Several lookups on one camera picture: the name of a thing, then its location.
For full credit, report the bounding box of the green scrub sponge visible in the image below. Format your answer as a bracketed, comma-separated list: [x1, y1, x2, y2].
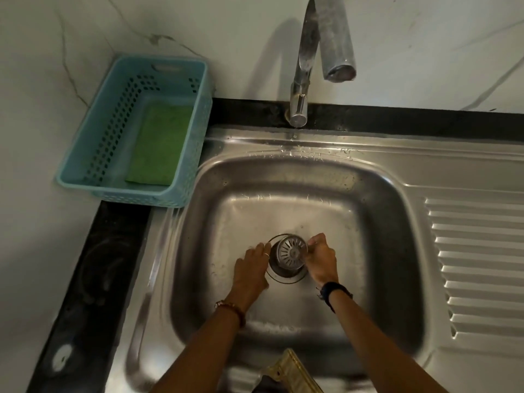
[124, 103, 195, 187]

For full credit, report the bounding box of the stainless steel sink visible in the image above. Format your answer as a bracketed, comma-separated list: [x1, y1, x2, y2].
[123, 126, 524, 393]

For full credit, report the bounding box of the person's right forearm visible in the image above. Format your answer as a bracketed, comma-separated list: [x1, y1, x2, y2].
[329, 288, 449, 393]

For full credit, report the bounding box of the gold striped cloth edge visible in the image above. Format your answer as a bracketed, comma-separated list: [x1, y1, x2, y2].
[262, 349, 314, 393]

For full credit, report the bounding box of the person's left forearm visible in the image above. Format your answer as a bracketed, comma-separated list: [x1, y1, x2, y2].
[151, 303, 245, 393]

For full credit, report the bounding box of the blue perforated plastic basket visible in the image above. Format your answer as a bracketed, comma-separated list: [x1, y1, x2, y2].
[55, 56, 213, 209]

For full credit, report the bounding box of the person's right hand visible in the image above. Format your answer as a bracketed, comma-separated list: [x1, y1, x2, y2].
[305, 233, 340, 286]

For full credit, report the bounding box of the chrome sink faucet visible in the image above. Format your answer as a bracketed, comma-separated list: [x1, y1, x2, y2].
[285, 0, 357, 128]

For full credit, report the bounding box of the beaded bracelet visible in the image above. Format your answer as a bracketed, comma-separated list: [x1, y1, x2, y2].
[215, 300, 246, 329]

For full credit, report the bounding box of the person's left hand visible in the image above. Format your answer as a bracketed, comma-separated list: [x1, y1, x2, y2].
[231, 242, 273, 309]

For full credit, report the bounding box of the dark wristband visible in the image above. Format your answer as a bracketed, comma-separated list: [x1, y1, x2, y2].
[317, 281, 354, 314]

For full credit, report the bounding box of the steel sink strainer basket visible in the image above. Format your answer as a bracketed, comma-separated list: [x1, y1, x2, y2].
[275, 236, 309, 271]

